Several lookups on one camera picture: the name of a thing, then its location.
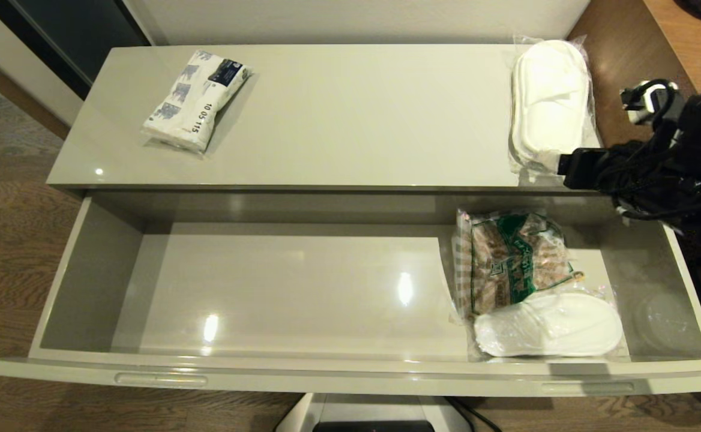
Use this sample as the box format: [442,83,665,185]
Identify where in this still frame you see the white slippers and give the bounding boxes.
[508,35,597,184]
[472,291,627,361]

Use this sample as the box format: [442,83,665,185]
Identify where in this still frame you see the white tissue pack blue print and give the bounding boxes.
[140,49,254,158]

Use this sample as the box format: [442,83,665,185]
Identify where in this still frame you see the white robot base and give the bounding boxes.
[275,393,471,432]

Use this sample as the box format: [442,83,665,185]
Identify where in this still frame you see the open grey drawer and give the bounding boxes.
[0,191,701,398]

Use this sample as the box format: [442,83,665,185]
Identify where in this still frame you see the brown wooden desk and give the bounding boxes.
[567,0,701,151]

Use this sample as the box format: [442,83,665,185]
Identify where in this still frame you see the green brown snack bag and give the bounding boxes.
[451,208,585,322]

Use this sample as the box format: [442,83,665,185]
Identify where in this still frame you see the white slippers in flat bag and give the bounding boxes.
[472,291,627,361]

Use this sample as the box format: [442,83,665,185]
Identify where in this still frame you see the glossy grey cabinet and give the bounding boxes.
[46,44,689,206]

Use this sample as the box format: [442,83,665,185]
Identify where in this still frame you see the dark glass door panel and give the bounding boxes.
[0,0,152,101]

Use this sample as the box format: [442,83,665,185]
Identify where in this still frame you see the brown wooden baseboard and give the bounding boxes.
[0,42,74,142]

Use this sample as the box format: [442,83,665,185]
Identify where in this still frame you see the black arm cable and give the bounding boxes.
[619,78,684,151]

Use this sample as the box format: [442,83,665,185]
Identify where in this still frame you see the black floor cable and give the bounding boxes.
[444,395,501,432]

